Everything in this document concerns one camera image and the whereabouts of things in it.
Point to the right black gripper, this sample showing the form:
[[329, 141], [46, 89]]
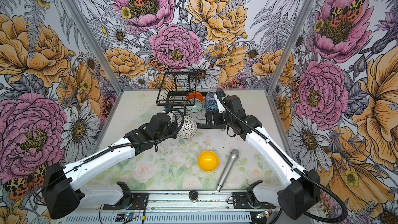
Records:
[[210, 117]]

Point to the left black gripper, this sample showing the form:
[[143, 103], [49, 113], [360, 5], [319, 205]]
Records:
[[173, 127]]

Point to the white patterned yellow bowl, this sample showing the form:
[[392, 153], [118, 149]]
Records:
[[189, 128]]

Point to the blue triangle pattern bowl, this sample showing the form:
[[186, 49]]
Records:
[[211, 105]]

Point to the mint green ceramic bowl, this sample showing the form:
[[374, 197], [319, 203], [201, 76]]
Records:
[[195, 106]]

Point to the orange plastic bowl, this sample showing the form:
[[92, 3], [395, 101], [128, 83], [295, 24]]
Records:
[[195, 95]]

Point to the yellow plastic bowl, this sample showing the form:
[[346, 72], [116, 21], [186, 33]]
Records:
[[208, 161]]

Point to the blue floral ceramic bowl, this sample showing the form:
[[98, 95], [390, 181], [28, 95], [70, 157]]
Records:
[[210, 96]]

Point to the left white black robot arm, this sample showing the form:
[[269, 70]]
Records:
[[65, 188]]

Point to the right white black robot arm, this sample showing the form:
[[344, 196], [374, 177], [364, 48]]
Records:
[[299, 190]]

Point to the silver microphone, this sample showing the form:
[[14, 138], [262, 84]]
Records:
[[234, 155]]

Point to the green circuit board right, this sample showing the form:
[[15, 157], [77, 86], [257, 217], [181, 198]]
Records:
[[264, 214]]

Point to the green circuit board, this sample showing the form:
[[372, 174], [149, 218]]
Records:
[[124, 218], [264, 214]]

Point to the green circuit board left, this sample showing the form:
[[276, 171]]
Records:
[[124, 218]]

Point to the black wire dish rack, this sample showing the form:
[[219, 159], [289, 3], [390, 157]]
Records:
[[174, 87]]

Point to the black knob on rail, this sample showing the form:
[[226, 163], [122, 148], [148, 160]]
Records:
[[193, 195]]

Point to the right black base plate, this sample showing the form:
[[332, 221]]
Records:
[[241, 201]]

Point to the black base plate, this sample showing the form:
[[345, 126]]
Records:
[[135, 201], [241, 201]]

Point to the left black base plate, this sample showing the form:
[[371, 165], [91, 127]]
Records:
[[135, 201]]

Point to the aluminium front rail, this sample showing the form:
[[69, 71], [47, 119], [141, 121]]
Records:
[[175, 207]]

